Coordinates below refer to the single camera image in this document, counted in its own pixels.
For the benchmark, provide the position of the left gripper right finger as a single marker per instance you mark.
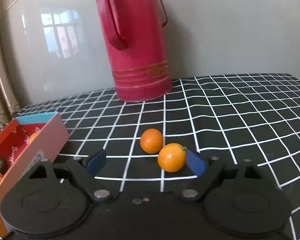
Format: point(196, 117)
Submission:
point(213, 172)

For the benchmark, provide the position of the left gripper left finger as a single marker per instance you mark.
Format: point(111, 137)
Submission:
point(80, 173)

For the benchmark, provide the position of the small orange mandarin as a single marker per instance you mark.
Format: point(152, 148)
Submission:
point(172, 157)
point(151, 141)

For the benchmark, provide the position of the red cardboard box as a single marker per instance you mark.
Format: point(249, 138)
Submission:
point(20, 156)

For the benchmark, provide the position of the black checkered tablecloth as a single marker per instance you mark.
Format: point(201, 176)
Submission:
point(232, 117)

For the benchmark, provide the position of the red thermos flask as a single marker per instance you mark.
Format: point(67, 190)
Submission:
point(132, 31)

